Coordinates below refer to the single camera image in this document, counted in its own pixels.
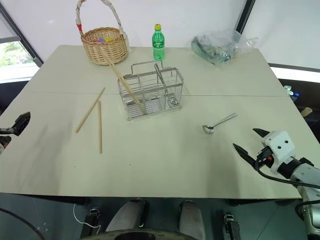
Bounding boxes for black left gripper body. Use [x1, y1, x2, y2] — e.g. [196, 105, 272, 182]
[0, 127, 13, 150]

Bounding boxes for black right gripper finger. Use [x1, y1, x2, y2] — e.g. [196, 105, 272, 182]
[232, 142, 258, 171]
[252, 127, 270, 140]

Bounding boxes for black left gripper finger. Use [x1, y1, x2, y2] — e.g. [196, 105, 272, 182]
[10, 111, 32, 137]

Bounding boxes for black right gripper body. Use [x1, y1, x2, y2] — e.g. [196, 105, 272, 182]
[254, 145, 275, 171]

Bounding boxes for metal spoon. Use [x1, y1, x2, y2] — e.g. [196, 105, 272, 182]
[202, 112, 238, 135]

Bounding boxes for clear bottle with blue cap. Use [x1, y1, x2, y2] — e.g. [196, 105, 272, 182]
[283, 85, 301, 101]

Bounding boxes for wooden chopstick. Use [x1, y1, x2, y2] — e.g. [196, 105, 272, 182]
[75, 87, 106, 134]
[109, 62, 134, 95]
[99, 46, 146, 114]
[97, 100, 103, 155]

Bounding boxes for grey rounded robot leg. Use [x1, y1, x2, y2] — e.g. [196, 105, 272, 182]
[178, 199, 206, 240]
[105, 199, 149, 233]

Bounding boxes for clear plastic bag with contents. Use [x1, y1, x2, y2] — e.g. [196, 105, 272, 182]
[190, 28, 260, 70]

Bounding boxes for green plastic soda bottle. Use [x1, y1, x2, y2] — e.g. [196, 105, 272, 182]
[151, 23, 167, 61]

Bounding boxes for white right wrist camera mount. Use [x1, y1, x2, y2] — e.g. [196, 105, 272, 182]
[260, 130, 296, 174]

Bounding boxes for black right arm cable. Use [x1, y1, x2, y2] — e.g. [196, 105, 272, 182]
[256, 167, 320, 190]

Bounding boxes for black table leg bracket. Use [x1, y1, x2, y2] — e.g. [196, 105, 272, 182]
[223, 211, 241, 240]
[84, 206, 101, 237]

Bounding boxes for black floor cable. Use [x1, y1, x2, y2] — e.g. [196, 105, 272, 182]
[0, 206, 44, 240]

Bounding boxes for black window frame bar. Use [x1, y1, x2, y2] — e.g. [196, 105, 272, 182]
[234, 0, 256, 35]
[0, 3, 44, 68]

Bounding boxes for metal wire cutlery caddy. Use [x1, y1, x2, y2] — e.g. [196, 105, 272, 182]
[117, 60, 185, 122]

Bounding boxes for wicker basket with wrapped handle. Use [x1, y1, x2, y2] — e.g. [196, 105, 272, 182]
[74, 0, 132, 66]

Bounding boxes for thin white cable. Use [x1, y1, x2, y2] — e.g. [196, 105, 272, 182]
[72, 203, 101, 230]

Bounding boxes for metal utensil handle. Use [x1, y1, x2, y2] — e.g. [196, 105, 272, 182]
[153, 63, 169, 94]

